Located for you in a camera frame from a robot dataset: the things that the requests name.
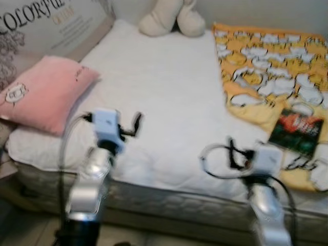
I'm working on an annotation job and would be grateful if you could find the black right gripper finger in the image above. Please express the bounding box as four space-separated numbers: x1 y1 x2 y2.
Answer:
227 136 239 170

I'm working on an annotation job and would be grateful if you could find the dark book with red cover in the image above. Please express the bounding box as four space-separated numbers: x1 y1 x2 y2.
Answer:
268 109 324 157

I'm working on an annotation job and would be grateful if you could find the pink plush pillow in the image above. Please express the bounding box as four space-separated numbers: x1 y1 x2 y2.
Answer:
0 55 100 136

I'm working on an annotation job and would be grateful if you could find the yellow egg print quilt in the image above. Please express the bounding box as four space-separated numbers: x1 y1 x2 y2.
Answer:
212 23 328 193

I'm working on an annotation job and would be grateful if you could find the white quilted mattress pad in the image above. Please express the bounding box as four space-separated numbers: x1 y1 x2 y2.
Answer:
6 19 328 216

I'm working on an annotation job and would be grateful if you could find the grey quilted mattress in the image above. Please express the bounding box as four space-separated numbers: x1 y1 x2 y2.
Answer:
10 160 328 242

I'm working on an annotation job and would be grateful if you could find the beige plush toy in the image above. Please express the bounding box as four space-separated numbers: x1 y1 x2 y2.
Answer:
138 0 207 37

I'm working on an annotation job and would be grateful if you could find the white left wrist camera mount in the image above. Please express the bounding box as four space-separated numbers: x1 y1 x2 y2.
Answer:
93 109 125 154

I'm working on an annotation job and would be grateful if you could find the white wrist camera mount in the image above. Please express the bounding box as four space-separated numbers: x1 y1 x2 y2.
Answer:
93 109 125 154
251 145 284 178

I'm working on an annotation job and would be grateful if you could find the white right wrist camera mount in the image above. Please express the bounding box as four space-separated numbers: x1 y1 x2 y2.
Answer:
251 145 284 178

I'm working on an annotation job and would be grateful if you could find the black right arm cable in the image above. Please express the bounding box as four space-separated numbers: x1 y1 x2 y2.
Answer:
200 142 298 241

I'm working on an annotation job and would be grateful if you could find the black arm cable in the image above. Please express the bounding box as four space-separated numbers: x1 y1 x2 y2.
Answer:
200 142 298 241
56 114 95 241

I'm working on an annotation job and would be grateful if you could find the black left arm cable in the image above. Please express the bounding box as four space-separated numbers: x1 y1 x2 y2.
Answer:
56 114 95 241

